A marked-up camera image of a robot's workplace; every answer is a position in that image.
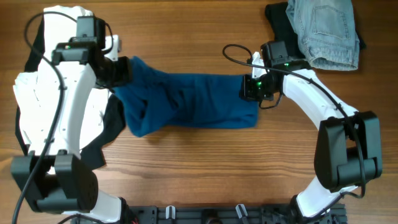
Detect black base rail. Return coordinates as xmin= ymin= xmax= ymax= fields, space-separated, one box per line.
xmin=70 ymin=203 xmax=348 ymax=224

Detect folded black garment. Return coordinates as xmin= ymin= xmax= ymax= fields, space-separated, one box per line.
xmin=265 ymin=1 xmax=364 ymax=58

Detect blue t-shirt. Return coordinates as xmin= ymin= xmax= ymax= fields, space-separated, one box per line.
xmin=114 ymin=57 xmax=258 ymax=137

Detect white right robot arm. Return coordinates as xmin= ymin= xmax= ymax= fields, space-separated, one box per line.
xmin=239 ymin=41 xmax=382 ymax=223

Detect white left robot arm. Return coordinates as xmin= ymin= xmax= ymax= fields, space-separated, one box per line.
xmin=11 ymin=16 xmax=136 ymax=223

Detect light blue denim jeans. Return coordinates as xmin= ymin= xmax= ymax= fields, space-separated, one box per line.
xmin=285 ymin=0 xmax=359 ymax=71

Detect black garment under white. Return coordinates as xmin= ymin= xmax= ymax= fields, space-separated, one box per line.
xmin=15 ymin=19 xmax=126 ymax=170

